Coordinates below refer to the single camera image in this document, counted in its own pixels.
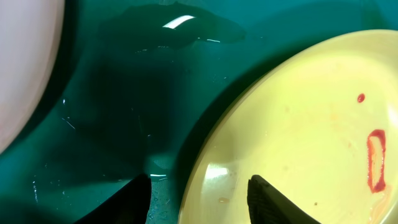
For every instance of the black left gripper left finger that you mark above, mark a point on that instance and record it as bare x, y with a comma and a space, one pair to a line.
129, 205

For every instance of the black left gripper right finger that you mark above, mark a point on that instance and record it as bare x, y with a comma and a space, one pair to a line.
269, 206

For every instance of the yellow plate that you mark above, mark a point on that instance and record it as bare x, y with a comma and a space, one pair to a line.
321, 128

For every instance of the white plate with red ring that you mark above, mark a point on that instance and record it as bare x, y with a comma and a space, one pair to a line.
30, 37

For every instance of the blue plastic tray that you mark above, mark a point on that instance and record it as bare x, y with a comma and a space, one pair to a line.
115, 108

